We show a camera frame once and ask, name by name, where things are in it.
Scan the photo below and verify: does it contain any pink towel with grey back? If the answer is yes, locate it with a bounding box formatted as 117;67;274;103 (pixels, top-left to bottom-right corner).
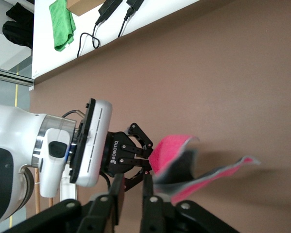
148;134;262;205

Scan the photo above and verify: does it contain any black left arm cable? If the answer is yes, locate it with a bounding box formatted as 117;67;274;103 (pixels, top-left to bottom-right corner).
62;109;86;120

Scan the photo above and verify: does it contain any black camera cable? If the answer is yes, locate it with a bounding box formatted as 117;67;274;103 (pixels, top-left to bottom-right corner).
99;171;112;189

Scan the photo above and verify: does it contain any black adapter cable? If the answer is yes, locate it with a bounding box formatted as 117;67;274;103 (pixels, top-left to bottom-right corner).
76;21;102;58
117;8;131;39

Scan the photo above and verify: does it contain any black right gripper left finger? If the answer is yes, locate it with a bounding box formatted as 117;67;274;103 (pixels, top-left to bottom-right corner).
4;173;125;233

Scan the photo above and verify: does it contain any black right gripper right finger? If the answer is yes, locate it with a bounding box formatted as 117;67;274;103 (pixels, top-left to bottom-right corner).
139;174;240;233

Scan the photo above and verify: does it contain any black power adapter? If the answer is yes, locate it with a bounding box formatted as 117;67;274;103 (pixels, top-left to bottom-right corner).
97;0;123;25
125;0;145;13

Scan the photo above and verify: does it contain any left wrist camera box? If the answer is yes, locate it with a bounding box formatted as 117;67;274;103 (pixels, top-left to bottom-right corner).
69;98;113;188

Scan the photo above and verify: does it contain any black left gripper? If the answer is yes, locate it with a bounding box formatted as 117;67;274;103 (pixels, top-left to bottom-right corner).
103;122;154;192

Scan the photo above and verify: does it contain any brown cardboard box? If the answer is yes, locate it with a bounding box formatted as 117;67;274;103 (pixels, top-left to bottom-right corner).
66;0;105;17

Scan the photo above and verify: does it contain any grey aluminium rail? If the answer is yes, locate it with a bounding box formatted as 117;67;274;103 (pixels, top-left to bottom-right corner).
0;65;35;86

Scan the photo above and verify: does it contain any black bag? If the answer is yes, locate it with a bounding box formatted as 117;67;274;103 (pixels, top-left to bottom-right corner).
1;1;35;49

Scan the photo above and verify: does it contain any green cloth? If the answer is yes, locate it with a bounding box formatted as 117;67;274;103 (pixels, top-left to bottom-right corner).
49;0;77;52

